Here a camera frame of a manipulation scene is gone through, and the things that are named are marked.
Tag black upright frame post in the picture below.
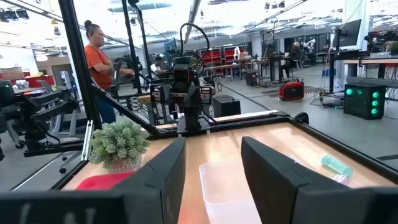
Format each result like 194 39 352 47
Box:
58 0 162 136

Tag wooden desk black legs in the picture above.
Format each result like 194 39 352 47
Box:
341 57 398 79

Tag black camera stand pole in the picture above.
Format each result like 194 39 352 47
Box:
121 0 154 95

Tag black computer tower green lights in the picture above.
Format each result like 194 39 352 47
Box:
343 82 387 121

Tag red plastic bin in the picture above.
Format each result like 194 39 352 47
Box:
76 170 137 191

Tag pink medicine bottle white cap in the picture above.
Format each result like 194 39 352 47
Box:
331 174 352 187

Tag black computer monitor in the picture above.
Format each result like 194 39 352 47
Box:
331 19 363 50

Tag person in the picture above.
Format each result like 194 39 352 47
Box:
150 55 166 75
280 42 304 79
83 19 135 124

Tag red and black case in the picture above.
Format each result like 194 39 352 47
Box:
278 80 305 101

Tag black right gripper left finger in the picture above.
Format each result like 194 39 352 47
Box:
113 138 187 224

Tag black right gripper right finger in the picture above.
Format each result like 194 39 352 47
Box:
241 136 351 224

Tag teal medicine bottle white cap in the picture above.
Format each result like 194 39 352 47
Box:
321 154 354 179

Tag green succulent plant in pot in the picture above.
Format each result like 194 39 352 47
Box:
89 119 150 174

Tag clear plastic bin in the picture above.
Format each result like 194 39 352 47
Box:
198 160 262 224

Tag black box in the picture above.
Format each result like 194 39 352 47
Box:
212 95 241 118

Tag red storage shelves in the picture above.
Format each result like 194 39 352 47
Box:
198 46 247 76

